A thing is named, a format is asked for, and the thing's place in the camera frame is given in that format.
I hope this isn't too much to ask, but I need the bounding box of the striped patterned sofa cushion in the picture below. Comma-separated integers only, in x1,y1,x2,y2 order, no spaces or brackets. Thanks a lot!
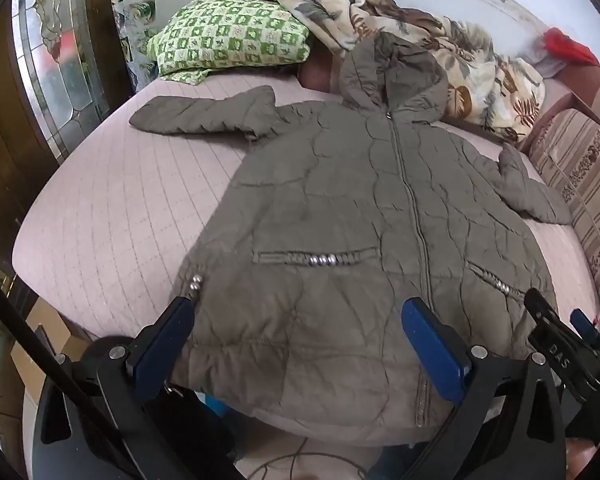
527,107,600,341

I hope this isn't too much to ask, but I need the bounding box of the maroon pillow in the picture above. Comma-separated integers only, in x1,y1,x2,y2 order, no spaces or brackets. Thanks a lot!
297,45,348,95

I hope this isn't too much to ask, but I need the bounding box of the pink quilted bed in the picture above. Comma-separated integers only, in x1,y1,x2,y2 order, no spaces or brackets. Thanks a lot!
11,74,600,448

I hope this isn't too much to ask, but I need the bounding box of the olive quilted hooded jacket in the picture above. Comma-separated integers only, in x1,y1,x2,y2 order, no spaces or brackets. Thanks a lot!
130,32,573,431

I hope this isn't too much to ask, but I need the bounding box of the floral white cloth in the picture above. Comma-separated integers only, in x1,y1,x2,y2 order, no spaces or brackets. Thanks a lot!
111,0,160,93

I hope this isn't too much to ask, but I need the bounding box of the black rod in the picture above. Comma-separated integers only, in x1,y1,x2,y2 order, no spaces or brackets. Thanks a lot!
0,260,148,480

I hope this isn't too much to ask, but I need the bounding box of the beige leaf-print blanket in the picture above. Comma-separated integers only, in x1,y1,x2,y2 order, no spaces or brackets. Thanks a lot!
256,0,547,143

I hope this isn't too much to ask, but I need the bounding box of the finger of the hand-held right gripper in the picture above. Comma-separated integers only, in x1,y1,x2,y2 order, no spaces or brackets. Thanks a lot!
523,287,600,413
569,308,600,356

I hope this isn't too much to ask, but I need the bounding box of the black cable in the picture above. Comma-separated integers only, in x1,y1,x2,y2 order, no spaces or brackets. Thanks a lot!
247,435,366,480

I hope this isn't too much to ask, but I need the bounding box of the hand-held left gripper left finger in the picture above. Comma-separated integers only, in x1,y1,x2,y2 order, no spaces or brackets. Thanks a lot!
40,296,199,448

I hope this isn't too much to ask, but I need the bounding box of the cardboard box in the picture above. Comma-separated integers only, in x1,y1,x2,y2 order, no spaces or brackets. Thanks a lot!
10,297,93,403

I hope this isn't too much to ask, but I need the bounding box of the stained glass window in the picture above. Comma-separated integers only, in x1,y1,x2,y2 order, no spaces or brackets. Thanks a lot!
11,0,112,163

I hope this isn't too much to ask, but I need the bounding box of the red cloth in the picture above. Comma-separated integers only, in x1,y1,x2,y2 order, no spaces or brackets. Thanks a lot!
544,27,600,67

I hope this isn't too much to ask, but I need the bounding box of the green checked pillow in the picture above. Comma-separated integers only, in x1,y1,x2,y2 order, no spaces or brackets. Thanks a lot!
146,0,312,86

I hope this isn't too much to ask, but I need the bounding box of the grey cloth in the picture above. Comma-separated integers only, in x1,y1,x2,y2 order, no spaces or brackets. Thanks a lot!
531,42,567,80

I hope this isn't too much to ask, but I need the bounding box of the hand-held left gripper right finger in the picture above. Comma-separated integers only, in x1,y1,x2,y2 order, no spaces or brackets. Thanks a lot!
401,297,567,480

